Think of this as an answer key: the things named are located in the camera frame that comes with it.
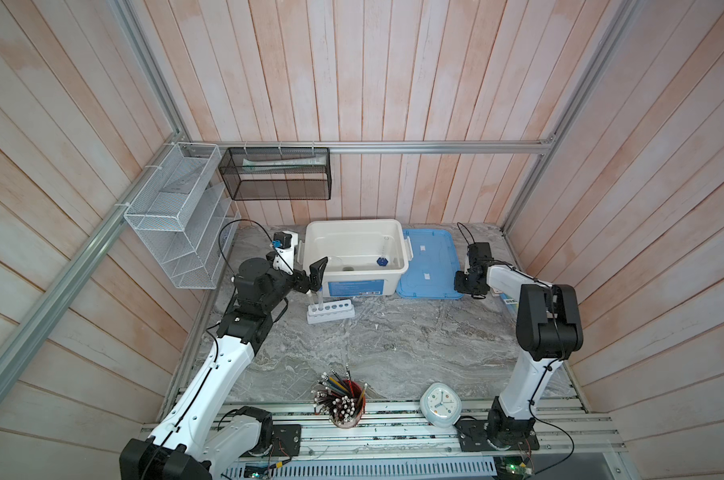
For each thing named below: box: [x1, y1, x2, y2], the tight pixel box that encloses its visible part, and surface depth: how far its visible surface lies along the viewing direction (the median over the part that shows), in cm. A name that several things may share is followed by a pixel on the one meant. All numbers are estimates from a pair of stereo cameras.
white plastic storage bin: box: [297, 219, 414, 297], surface depth 102 cm
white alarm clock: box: [420, 382, 463, 428], surface depth 78 cm
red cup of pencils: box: [311, 364, 368, 429], surface depth 68 cm
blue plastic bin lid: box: [396, 229, 464, 300], surface depth 112 cm
